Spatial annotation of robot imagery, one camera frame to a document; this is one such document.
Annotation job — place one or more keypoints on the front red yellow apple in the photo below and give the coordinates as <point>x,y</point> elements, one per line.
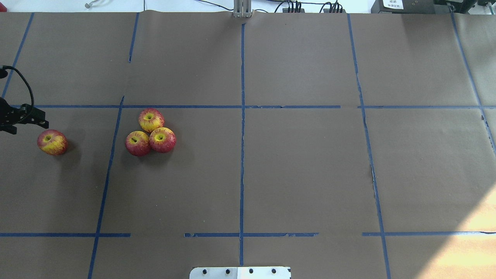
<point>162,140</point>

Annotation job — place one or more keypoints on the back red yellow apple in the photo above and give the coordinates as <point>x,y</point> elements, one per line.
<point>150,119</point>

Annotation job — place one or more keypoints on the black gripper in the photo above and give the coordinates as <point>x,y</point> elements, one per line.
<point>15,116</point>

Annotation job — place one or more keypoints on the right red apple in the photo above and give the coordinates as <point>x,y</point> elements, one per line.
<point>137,143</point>

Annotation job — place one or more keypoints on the aluminium frame post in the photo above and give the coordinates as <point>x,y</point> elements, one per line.
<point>242,9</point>

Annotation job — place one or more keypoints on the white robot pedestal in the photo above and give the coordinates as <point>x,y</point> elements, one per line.
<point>256,272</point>

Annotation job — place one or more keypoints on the black computer box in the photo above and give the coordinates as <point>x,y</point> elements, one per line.
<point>403,7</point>

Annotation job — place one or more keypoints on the lone red yellow apple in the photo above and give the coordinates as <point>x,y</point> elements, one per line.
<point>52,142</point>

